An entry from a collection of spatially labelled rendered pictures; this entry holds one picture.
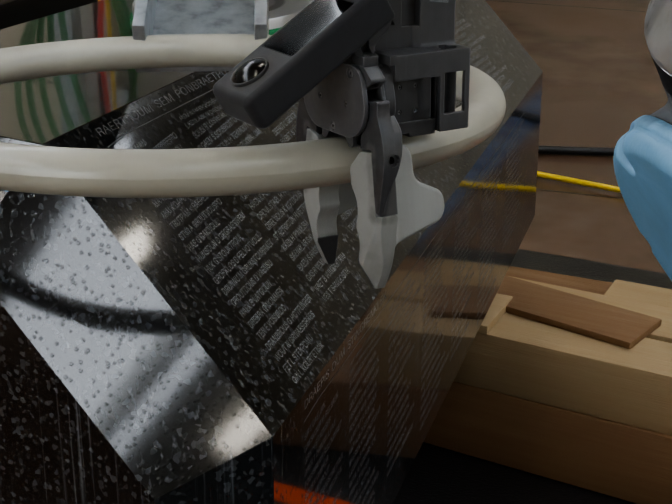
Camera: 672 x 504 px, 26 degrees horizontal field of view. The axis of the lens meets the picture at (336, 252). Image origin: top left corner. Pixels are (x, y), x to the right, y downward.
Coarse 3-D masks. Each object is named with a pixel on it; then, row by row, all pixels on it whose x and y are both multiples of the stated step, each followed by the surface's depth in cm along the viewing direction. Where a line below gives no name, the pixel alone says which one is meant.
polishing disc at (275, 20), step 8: (272, 0) 175; (280, 0) 175; (288, 0) 175; (296, 0) 175; (304, 0) 175; (272, 8) 171; (280, 8) 171; (288, 8) 171; (296, 8) 171; (272, 16) 167; (280, 16) 167; (288, 16) 168; (272, 24) 167; (280, 24) 167
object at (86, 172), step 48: (0, 48) 126; (48, 48) 128; (96, 48) 130; (144, 48) 131; (192, 48) 132; (240, 48) 132; (480, 96) 105; (0, 144) 91; (288, 144) 91; (336, 144) 92; (432, 144) 96; (48, 192) 90; (96, 192) 89; (144, 192) 89; (192, 192) 89; (240, 192) 90
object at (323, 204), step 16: (304, 192) 97; (320, 192) 96; (336, 192) 96; (352, 192) 98; (320, 208) 96; (336, 208) 96; (320, 224) 97; (336, 224) 97; (320, 240) 97; (336, 240) 97
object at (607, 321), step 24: (504, 288) 245; (528, 288) 245; (504, 312) 238; (528, 312) 236; (552, 312) 236; (576, 312) 236; (600, 312) 236; (624, 312) 236; (600, 336) 229; (624, 336) 228
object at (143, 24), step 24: (144, 0) 134; (168, 0) 143; (192, 0) 143; (216, 0) 143; (240, 0) 143; (264, 0) 135; (144, 24) 131; (168, 24) 140; (192, 24) 140; (216, 24) 140; (240, 24) 140; (264, 24) 131
